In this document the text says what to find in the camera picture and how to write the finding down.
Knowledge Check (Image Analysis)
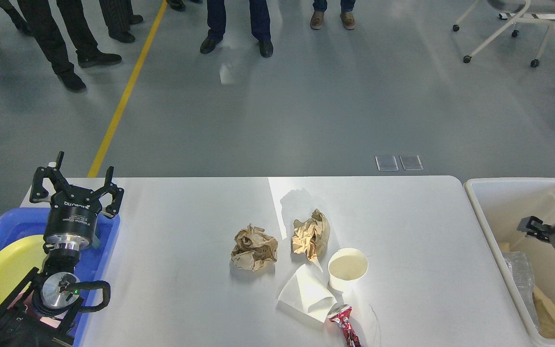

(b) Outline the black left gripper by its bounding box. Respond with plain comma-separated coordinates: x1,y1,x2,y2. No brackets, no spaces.
29,151,125,249

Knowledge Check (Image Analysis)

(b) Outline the brown paper bag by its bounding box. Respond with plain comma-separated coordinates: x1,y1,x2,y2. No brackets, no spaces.
499,242,555,339

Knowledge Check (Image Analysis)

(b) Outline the yellow plastic plate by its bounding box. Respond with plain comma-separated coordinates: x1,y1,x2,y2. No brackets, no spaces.
0,235,46,303

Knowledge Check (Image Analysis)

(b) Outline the pink ribbed mug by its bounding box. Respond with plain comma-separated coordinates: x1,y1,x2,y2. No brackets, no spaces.
7,292,60,328

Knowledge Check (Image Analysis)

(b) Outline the tan paper ball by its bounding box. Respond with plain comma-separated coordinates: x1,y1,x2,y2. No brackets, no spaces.
291,209,330,262

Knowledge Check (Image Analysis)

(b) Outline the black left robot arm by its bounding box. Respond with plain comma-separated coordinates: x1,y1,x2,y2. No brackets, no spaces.
0,152,125,347

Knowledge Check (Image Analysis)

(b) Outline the white plastic bin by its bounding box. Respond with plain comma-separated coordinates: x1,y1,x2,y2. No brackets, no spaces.
464,177,555,347

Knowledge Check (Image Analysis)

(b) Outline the grey-blue mug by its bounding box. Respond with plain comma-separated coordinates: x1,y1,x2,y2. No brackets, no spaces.
91,226,102,250

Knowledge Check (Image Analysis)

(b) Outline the floor outlet cover pair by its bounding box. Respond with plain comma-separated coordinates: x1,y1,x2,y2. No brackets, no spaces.
375,155,424,172

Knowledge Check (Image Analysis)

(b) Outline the crumpled brown paper ball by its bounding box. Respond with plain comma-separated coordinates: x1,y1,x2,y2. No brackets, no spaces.
231,224,279,272

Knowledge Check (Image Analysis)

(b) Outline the white paper cup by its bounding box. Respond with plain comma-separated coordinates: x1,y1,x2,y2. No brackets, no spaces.
328,248,369,292

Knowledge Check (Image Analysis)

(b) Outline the red snack wrapper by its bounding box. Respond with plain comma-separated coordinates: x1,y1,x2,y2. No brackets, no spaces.
327,305,362,347

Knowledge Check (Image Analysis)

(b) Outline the white rolling chair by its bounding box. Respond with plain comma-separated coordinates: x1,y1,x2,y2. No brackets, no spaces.
461,0,555,68

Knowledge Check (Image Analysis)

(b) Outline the white paper napkin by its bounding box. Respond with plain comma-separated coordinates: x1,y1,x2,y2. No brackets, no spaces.
278,265,337,323

